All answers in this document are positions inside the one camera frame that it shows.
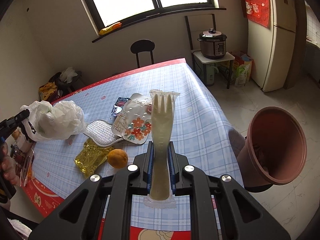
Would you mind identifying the left hand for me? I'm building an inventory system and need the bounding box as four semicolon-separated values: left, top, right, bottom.
1;153;20;186

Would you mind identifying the yellow item on windowsill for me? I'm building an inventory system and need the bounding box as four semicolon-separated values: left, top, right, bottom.
99;22;122;36

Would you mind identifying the white plastic bag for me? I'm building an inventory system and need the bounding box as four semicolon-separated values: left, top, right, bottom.
20;100;87;141

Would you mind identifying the blue foil snack wrapper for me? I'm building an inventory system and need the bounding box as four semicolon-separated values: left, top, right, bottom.
111;97;130;117

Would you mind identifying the orange citrus fruit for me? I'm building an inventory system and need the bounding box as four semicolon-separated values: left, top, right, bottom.
107;149;128;169

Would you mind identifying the blue plaid tablecloth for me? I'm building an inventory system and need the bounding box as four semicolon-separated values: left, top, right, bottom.
21;57;245;240

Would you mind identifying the window with dark frame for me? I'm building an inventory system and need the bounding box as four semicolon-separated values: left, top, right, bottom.
73;0;227;43

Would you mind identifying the black round-back chair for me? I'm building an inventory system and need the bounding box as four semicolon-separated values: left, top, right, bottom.
130;39;155;68

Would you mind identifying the dark stool with bags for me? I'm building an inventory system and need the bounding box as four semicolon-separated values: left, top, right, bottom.
39;67;85;102

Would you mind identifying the crumpled gold foil wrapper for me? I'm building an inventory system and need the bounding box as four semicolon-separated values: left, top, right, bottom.
74;138;114;178

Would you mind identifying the small white side table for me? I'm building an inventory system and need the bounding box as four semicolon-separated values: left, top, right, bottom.
191;50;235;89

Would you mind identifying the red cloth on refrigerator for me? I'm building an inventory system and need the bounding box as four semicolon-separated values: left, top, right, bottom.
240;0;270;28

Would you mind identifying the white plastic fork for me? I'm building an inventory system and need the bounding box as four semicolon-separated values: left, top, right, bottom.
144;89;179;209

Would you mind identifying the brown plastic trash bin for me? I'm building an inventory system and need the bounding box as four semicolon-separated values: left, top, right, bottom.
236;107;307;188

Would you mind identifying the grey mesh scrubbing pad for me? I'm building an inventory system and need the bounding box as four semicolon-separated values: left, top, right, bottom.
83;120;123;147

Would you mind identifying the green kettle under table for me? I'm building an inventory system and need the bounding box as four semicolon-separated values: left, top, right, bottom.
199;63;219;86

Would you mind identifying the silver electric pressure cooker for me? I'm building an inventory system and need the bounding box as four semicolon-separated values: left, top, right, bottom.
197;29;227;59

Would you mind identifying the floral blister pack packaging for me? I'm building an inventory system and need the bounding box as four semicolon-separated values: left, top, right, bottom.
112;93;152;145

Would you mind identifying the cream two-door refrigerator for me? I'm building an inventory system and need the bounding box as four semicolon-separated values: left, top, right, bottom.
247;0;306;92

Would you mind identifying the green shopping bag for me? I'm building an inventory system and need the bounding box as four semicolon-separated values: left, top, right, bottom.
232;52;253;87

